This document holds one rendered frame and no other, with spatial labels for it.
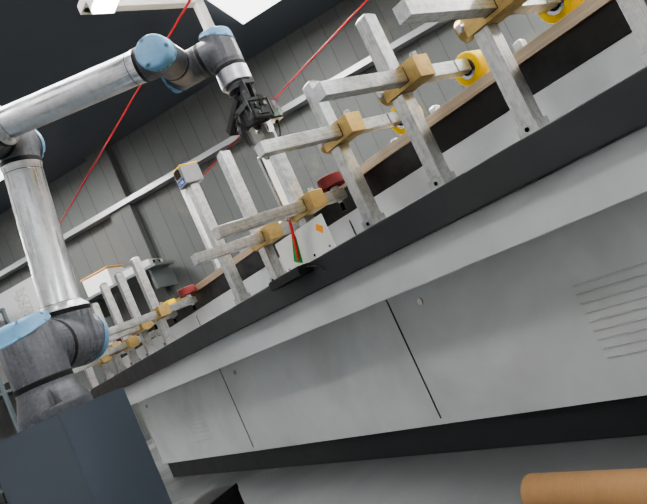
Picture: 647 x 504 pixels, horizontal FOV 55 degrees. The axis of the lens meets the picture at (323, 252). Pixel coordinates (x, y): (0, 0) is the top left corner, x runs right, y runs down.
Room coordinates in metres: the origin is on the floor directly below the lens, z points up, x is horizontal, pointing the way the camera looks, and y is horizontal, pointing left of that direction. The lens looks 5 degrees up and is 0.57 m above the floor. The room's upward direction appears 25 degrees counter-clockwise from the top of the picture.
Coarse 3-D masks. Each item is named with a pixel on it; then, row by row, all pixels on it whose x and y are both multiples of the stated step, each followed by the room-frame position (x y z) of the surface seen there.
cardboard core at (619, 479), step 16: (528, 480) 1.32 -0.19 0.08; (544, 480) 1.29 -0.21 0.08; (560, 480) 1.26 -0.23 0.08; (576, 480) 1.23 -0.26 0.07; (592, 480) 1.20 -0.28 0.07; (608, 480) 1.17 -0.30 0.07; (624, 480) 1.15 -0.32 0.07; (640, 480) 1.12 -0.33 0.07; (528, 496) 1.31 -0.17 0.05; (544, 496) 1.27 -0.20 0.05; (560, 496) 1.24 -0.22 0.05; (576, 496) 1.22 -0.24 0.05; (592, 496) 1.19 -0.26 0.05; (608, 496) 1.16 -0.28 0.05; (624, 496) 1.14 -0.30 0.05; (640, 496) 1.12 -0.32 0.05
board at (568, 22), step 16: (592, 0) 1.19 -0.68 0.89; (608, 0) 1.17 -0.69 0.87; (576, 16) 1.23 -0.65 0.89; (544, 32) 1.28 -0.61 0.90; (560, 32) 1.26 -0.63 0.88; (528, 48) 1.32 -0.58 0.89; (480, 80) 1.43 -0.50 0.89; (464, 96) 1.47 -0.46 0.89; (448, 112) 1.52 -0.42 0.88; (400, 144) 1.67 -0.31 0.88; (368, 160) 1.77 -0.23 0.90; (240, 256) 2.45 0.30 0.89
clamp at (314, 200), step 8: (312, 192) 1.68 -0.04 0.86; (320, 192) 1.70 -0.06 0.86; (296, 200) 1.72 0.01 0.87; (304, 200) 1.69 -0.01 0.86; (312, 200) 1.67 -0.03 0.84; (320, 200) 1.69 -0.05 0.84; (312, 208) 1.68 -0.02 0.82; (320, 208) 1.72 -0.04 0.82; (296, 216) 1.74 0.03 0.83; (304, 216) 1.73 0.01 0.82
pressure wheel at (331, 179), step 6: (330, 174) 1.75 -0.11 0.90; (336, 174) 1.76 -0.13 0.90; (318, 180) 1.77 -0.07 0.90; (324, 180) 1.76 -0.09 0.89; (330, 180) 1.75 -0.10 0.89; (336, 180) 1.76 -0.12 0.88; (342, 180) 1.77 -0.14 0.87; (318, 186) 1.79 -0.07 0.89; (324, 186) 1.76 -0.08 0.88; (330, 186) 1.76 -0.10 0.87; (336, 186) 1.78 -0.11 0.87; (324, 192) 1.81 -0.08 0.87; (342, 204) 1.79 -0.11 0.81; (342, 210) 1.79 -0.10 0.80
